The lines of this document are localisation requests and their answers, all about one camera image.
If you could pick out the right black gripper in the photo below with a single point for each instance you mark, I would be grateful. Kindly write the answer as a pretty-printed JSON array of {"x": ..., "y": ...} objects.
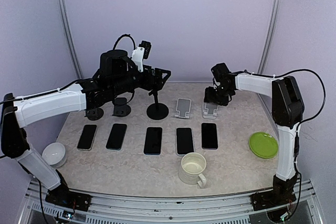
[{"x": 208, "y": 95}]

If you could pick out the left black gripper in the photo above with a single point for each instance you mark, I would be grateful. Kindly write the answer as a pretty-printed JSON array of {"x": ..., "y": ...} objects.
[{"x": 148, "y": 84}]

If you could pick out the white folding phone stand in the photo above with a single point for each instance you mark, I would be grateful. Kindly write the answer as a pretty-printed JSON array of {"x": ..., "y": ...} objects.
[{"x": 209, "y": 111}]

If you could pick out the tall black clamp stand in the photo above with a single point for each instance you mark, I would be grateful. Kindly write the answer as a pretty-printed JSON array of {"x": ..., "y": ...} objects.
[{"x": 157, "y": 111}]

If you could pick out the purple phone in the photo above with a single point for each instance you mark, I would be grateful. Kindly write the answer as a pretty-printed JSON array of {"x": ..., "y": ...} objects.
[{"x": 209, "y": 136}]

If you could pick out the dark grey phone stand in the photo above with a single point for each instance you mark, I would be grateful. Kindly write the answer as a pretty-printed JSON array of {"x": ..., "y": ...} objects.
[{"x": 121, "y": 109}]

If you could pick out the black phone white case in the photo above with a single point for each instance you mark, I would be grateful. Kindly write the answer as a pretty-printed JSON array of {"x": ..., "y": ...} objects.
[{"x": 184, "y": 141}]

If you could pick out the black phone landscape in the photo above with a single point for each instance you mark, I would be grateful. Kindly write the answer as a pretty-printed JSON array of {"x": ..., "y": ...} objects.
[{"x": 116, "y": 137}]

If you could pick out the black phone blue edge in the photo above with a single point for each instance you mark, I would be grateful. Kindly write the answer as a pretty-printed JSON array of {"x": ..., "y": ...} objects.
[{"x": 153, "y": 141}]

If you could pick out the grey round-base phone stand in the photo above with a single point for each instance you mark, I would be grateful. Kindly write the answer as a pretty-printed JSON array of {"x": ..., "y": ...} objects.
[{"x": 94, "y": 114}]

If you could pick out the black phone white edge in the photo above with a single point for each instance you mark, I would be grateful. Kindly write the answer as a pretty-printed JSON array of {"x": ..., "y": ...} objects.
[{"x": 87, "y": 137}]

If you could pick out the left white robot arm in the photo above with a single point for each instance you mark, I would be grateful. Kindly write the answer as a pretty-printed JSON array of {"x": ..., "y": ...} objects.
[{"x": 30, "y": 122}]

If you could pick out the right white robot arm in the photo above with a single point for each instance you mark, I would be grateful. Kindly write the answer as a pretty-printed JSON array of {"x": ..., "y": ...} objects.
[{"x": 287, "y": 113}]

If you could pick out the green plate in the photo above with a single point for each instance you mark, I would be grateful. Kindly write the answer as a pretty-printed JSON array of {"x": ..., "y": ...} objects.
[{"x": 263, "y": 145}]

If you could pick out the white ribbed mug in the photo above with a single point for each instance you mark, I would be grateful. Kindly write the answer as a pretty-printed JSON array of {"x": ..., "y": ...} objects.
[{"x": 191, "y": 169}]

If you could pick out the white bowl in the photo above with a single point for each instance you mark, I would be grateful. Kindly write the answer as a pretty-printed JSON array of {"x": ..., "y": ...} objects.
[{"x": 55, "y": 155}]

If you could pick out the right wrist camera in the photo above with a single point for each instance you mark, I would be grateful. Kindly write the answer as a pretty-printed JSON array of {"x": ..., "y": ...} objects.
[{"x": 220, "y": 71}]

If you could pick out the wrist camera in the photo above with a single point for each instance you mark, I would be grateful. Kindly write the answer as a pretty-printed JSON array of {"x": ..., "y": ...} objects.
[
  {"x": 115, "y": 63},
  {"x": 220, "y": 71}
]

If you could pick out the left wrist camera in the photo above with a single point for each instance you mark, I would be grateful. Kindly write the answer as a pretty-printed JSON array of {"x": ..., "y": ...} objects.
[{"x": 115, "y": 63}]

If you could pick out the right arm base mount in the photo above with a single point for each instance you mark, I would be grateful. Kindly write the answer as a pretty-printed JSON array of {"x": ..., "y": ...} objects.
[{"x": 269, "y": 199}]

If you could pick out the front aluminium rail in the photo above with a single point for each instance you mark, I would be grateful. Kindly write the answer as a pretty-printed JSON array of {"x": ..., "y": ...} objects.
[{"x": 109, "y": 208}]

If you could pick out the right aluminium frame post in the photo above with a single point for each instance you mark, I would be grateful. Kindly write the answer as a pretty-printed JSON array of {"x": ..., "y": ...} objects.
[{"x": 269, "y": 35}]

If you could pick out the aluminium frame post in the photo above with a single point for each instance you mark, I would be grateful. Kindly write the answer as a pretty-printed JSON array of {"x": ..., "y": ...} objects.
[
  {"x": 269, "y": 35},
  {"x": 69, "y": 38}
]

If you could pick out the left aluminium frame post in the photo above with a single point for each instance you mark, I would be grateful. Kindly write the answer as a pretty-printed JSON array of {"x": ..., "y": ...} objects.
[{"x": 69, "y": 38}]

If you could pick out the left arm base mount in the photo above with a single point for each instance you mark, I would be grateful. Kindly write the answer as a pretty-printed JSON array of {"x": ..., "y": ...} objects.
[{"x": 69, "y": 199}]

